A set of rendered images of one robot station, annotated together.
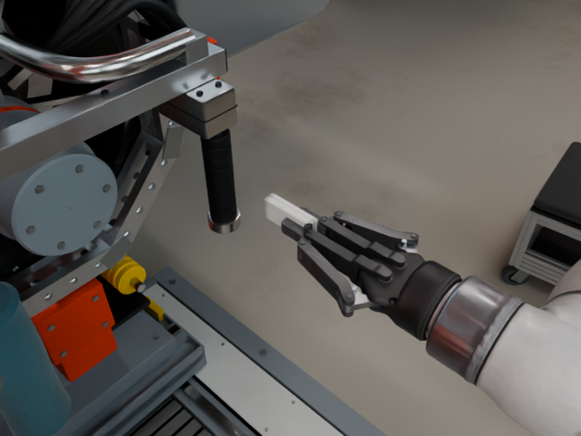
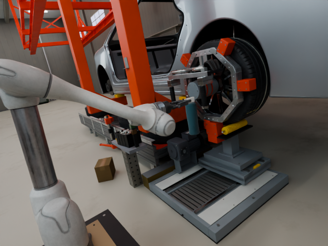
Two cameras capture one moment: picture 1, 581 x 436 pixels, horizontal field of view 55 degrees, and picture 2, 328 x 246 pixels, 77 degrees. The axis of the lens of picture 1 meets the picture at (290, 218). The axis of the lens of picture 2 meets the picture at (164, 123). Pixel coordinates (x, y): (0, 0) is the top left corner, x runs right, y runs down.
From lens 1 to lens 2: 143 cm
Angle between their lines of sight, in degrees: 92
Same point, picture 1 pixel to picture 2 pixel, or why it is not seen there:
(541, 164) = not seen: outside the picture
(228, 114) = (201, 82)
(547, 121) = not seen: outside the picture
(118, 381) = (224, 160)
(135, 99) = (193, 74)
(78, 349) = (210, 134)
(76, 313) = (211, 125)
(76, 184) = (193, 87)
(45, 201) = (190, 88)
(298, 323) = (281, 217)
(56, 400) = (192, 128)
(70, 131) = (186, 75)
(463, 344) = not seen: hidden behind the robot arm
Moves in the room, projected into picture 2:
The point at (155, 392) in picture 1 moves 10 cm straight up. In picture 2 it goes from (228, 172) to (227, 161)
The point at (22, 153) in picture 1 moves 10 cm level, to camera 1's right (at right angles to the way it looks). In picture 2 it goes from (181, 76) to (179, 77)
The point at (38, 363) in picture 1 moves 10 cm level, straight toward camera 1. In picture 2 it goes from (190, 117) to (179, 120)
